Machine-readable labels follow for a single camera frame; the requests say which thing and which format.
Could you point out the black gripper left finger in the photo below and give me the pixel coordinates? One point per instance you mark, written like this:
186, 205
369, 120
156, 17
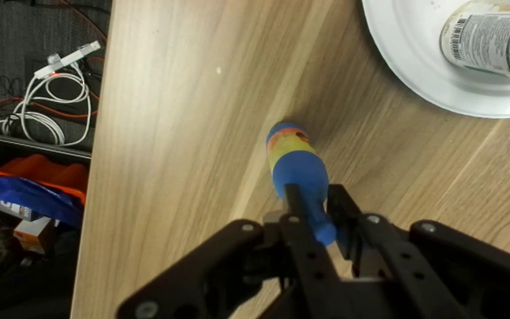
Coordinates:
301, 228

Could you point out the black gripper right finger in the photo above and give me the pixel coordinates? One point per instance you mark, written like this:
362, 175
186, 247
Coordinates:
349, 231

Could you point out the small white orange box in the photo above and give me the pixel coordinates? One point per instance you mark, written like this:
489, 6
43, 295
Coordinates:
34, 233

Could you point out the white paper plate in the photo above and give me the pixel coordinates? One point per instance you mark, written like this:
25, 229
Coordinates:
420, 72

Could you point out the blue toy bottle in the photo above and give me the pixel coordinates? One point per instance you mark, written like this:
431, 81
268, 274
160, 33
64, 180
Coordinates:
300, 171

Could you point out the white pill bottle with label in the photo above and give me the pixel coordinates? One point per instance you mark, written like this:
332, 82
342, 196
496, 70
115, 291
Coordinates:
491, 42

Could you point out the orange blue bag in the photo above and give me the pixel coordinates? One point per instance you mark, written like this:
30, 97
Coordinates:
30, 189

